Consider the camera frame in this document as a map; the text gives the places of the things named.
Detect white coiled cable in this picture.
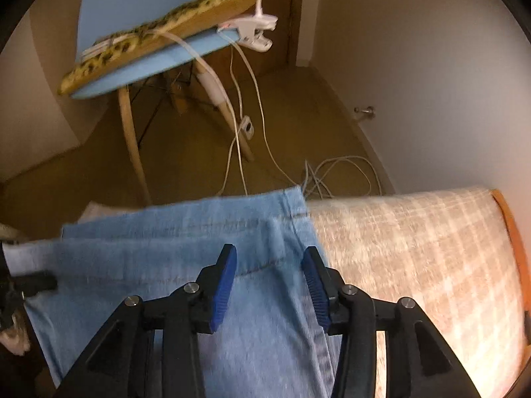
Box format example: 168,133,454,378
303,155,384,200

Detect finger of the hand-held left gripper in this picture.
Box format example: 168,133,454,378
10,271,57,297

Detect white clip-on lamp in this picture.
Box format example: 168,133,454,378
218,0,278,52

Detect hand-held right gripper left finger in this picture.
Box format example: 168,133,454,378
54,244,238,398

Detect person's left hand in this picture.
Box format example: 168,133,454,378
0,309,31,356

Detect leopard print cushion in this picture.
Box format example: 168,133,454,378
58,0,259,95

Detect white cable with inline switch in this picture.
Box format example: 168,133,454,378
216,41,308,197

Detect white cloth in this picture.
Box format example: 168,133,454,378
79,201,139,221

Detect blue chair with wooden legs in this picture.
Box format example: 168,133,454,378
70,0,256,208

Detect blue denim pants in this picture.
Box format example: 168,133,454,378
4,186,345,398

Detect beige plaid blanket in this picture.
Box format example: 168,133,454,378
307,186,527,398

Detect orange wooden bed frame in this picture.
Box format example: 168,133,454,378
490,188,531,303

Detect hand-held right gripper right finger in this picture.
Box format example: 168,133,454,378
301,246,482,398

